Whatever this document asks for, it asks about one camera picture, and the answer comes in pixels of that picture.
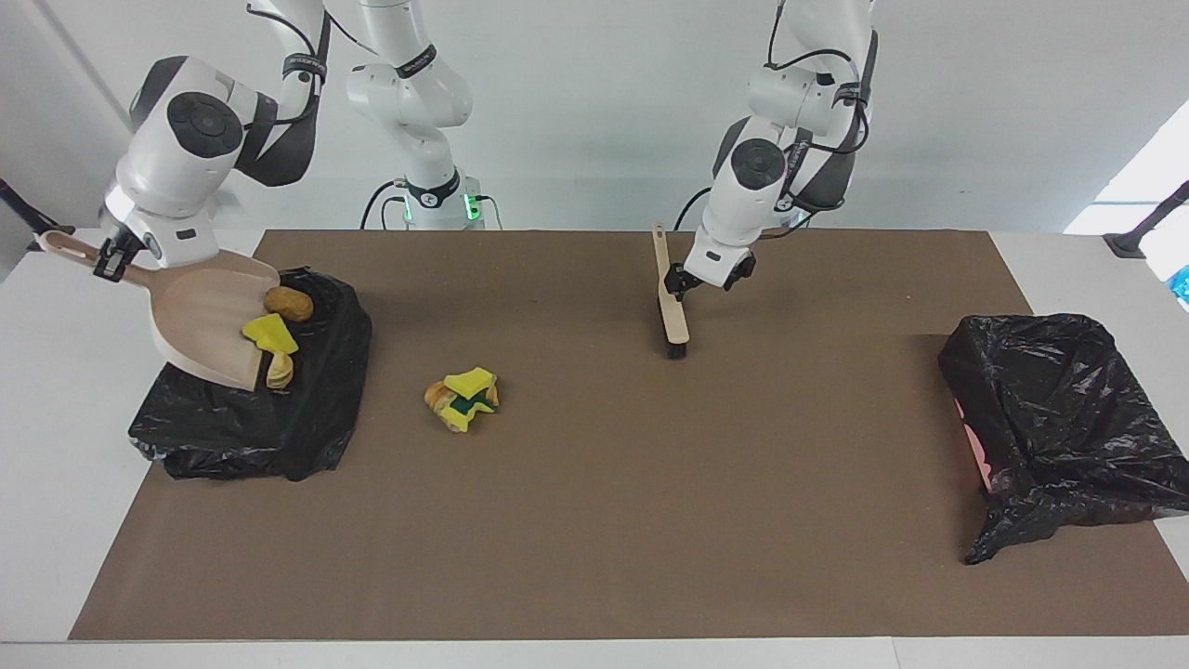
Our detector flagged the beige hand brush black bristles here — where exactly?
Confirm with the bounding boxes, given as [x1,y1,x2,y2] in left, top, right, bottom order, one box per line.
[653,223,690,361]

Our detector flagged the black left base cable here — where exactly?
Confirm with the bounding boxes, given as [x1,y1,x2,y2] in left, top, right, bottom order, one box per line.
[675,186,716,230]

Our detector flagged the left black trash bag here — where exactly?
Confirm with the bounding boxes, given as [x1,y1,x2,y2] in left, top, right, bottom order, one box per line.
[936,314,1189,566]

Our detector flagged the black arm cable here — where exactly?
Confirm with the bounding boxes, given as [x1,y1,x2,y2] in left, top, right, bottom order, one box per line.
[246,0,328,122]
[766,0,876,216]

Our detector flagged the brown oval bread roll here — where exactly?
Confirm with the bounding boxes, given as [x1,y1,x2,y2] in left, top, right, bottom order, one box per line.
[264,286,315,323]

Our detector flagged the large yellow sponge piece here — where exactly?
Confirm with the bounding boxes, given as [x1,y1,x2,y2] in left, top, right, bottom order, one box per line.
[242,313,300,356]

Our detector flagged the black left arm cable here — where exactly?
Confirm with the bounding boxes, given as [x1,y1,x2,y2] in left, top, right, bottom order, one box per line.
[766,0,876,216]

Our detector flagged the right black trash bag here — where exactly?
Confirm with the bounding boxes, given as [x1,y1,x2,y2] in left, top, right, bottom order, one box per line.
[128,268,372,482]

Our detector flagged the black stand foot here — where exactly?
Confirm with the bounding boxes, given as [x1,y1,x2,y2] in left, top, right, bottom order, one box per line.
[1104,181,1189,259]
[0,178,75,252]

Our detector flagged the black trash bag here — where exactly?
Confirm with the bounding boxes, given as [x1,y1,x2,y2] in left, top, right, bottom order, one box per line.
[936,314,1189,566]
[128,268,372,482]

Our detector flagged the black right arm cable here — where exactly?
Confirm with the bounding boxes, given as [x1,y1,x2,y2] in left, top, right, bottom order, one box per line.
[246,0,328,122]

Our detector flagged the brown table mat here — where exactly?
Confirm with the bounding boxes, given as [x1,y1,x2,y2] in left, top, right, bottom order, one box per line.
[68,230,1189,642]

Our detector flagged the black base cable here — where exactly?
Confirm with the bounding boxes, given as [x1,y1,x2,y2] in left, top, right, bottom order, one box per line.
[360,181,410,230]
[675,186,716,230]

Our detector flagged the beige plastic dustpan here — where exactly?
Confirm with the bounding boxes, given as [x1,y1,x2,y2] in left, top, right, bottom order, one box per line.
[37,230,281,391]

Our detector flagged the small yellow sponge piece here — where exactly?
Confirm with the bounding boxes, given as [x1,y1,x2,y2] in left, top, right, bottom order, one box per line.
[444,367,496,399]

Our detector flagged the black right base cable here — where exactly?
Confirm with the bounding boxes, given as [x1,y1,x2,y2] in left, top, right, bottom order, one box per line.
[360,181,410,230]

